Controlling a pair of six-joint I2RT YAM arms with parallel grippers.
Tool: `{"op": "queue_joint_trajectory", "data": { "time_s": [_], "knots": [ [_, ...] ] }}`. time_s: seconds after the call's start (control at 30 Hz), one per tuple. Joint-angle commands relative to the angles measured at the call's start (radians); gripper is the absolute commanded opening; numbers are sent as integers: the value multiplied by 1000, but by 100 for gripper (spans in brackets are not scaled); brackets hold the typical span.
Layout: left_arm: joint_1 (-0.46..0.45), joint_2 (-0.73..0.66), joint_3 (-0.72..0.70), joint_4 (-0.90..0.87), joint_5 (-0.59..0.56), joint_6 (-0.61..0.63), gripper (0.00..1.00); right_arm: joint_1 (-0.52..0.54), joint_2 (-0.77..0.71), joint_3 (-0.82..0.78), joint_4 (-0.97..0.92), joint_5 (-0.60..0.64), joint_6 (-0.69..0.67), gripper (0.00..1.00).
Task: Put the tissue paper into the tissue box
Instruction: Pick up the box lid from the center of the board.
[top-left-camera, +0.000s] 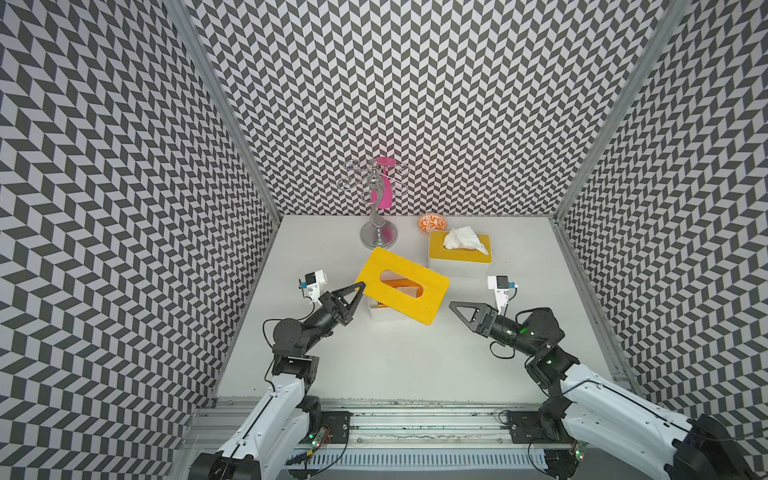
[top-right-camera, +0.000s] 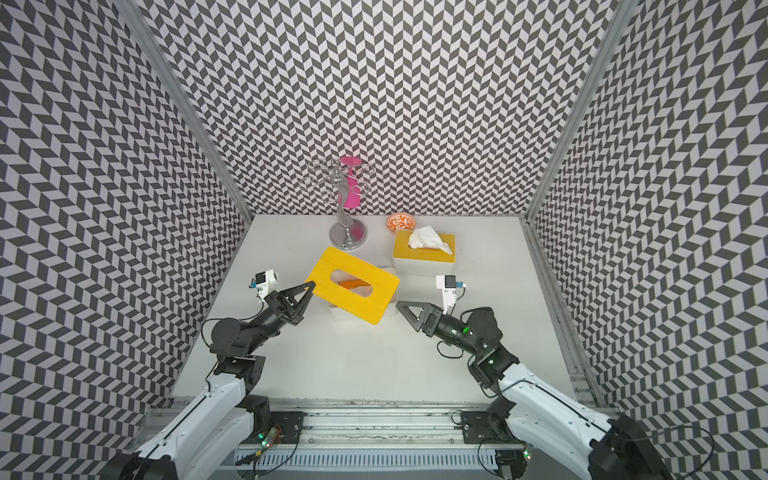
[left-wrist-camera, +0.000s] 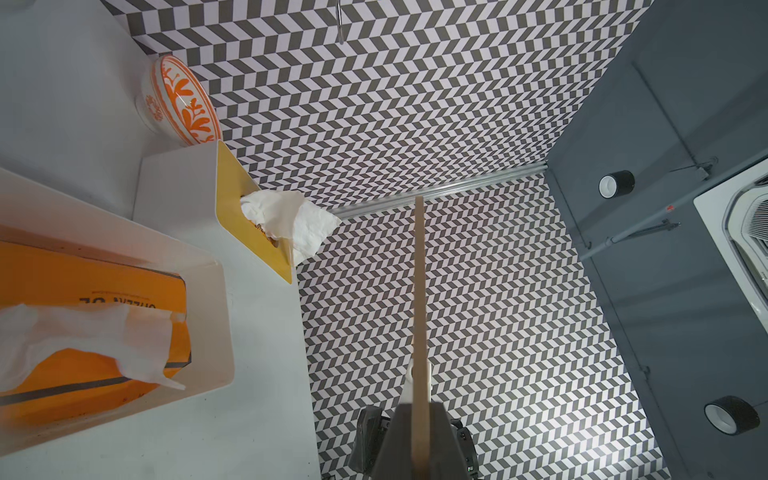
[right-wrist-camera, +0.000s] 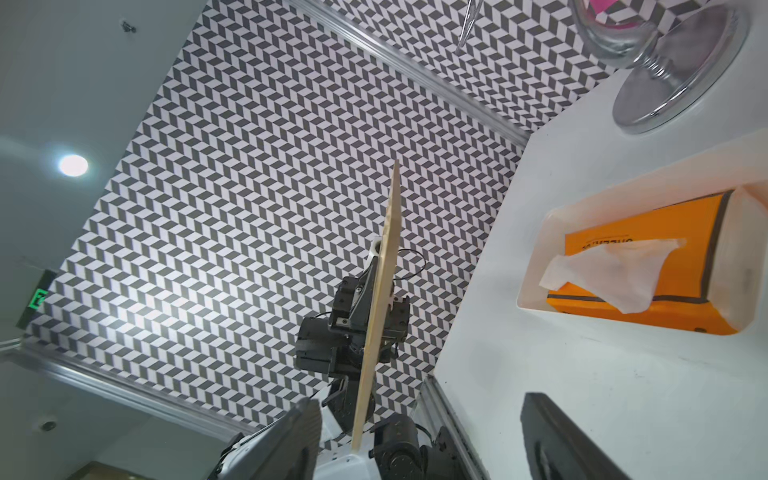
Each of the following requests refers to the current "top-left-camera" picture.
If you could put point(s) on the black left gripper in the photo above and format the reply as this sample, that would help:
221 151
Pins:
340 311

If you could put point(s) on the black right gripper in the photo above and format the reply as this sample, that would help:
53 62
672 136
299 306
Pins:
480 311

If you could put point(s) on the white plastic box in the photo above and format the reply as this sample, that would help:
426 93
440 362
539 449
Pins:
459 268
382 313

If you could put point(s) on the yellow wooden lid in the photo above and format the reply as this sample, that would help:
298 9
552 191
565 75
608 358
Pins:
438 251
383 264

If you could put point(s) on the orange tissue pack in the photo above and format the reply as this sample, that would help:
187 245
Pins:
464 238
405 286

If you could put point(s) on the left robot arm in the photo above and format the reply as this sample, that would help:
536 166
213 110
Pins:
286 414

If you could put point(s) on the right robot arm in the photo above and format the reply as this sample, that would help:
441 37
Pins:
654 440

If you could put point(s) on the orange patterned ceramic bowl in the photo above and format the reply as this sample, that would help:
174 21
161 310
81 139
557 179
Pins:
431 222

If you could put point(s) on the chrome jewelry stand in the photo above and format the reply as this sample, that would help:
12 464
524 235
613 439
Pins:
376 175

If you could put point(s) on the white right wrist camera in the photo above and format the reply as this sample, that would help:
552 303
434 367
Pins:
504 291

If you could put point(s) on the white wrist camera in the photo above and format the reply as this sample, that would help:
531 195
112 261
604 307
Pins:
312 285
504 291

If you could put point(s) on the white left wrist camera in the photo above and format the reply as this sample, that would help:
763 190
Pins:
312 285

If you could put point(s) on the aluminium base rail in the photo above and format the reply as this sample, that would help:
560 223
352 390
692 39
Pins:
401 435

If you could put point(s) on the aluminium corner post left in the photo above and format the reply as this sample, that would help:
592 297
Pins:
188 35

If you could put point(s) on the aluminium corner post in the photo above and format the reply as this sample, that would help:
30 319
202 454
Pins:
643 69
188 35

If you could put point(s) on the aluminium corner post right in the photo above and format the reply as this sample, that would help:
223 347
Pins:
643 69

